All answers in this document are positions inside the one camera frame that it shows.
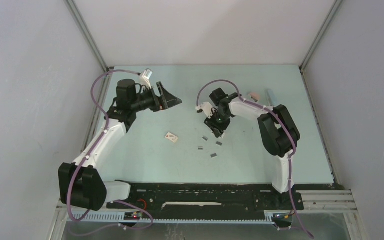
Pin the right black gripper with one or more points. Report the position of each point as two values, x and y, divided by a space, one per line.
211 123

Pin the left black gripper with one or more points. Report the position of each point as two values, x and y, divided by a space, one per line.
167 100

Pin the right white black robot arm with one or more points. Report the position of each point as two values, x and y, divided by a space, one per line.
278 130

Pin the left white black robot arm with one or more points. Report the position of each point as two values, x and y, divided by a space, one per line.
80 183

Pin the white staple box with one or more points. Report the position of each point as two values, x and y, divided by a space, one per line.
171 137

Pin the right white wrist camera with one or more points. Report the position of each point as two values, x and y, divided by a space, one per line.
206 108

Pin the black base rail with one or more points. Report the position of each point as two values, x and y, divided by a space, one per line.
212 202

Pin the left aluminium frame post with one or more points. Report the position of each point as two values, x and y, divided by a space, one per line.
85 31

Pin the aluminium frame post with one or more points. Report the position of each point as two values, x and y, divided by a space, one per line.
321 33
85 31

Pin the right aluminium frame post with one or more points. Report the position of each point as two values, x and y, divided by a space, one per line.
321 33

